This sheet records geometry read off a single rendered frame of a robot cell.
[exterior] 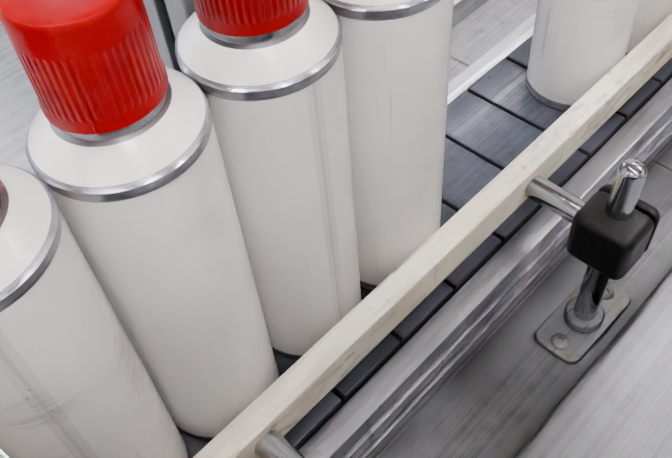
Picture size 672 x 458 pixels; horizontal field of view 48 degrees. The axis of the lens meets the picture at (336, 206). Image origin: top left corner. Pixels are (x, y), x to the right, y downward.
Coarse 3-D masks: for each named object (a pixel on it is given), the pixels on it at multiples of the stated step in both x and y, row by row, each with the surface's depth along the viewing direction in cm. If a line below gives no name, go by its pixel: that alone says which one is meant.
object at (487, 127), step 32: (512, 64) 46; (480, 96) 45; (512, 96) 44; (640, 96) 44; (448, 128) 43; (480, 128) 43; (512, 128) 43; (544, 128) 42; (608, 128) 42; (448, 160) 41; (480, 160) 41; (512, 160) 41; (576, 160) 41; (448, 192) 40; (512, 224) 38; (480, 256) 37; (448, 288) 36; (416, 320) 35; (384, 352) 34; (352, 384) 33; (320, 416) 32; (192, 448) 32
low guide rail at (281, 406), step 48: (624, 96) 40; (576, 144) 38; (480, 192) 35; (432, 240) 34; (480, 240) 35; (384, 288) 32; (432, 288) 34; (336, 336) 31; (384, 336) 33; (288, 384) 30; (336, 384) 31; (240, 432) 28
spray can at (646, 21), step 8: (648, 0) 42; (656, 0) 42; (664, 0) 43; (640, 8) 43; (648, 8) 43; (656, 8) 43; (664, 8) 43; (640, 16) 43; (648, 16) 43; (656, 16) 43; (664, 16) 44; (640, 24) 44; (648, 24) 44; (656, 24) 44; (632, 32) 44; (640, 32) 44; (648, 32) 44; (632, 40) 45; (640, 40) 45; (632, 48) 45
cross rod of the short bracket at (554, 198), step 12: (540, 180) 36; (528, 192) 36; (540, 192) 36; (552, 192) 35; (564, 192) 35; (540, 204) 36; (552, 204) 35; (564, 204) 35; (576, 204) 35; (564, 216) 35
